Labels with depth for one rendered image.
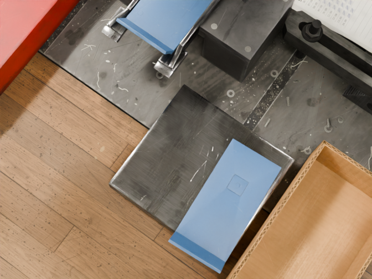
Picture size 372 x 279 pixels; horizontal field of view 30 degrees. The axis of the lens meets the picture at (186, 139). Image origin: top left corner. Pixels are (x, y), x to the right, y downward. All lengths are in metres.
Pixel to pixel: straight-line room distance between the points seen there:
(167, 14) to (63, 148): 0.21
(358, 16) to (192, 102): 0.24
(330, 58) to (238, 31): 0.12
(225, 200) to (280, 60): 0.21
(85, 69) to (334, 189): 0.35
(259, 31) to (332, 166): 0.19
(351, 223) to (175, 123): 0.25
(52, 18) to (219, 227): 0.34
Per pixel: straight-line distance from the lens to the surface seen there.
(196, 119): 0.87
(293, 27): 0.87
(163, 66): 0.82
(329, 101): 0.93
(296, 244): 0.87
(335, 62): 0.87
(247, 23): 0.85
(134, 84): 0.91
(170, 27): 0.84
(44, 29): 0.91
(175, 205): 0.85
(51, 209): 0.87
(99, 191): 0.87
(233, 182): 0.85
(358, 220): 0.90
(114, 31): 0.84
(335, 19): 0.92
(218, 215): 0.84
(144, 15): 0.84
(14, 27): 0.95
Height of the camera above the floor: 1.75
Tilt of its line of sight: 75 degrees down
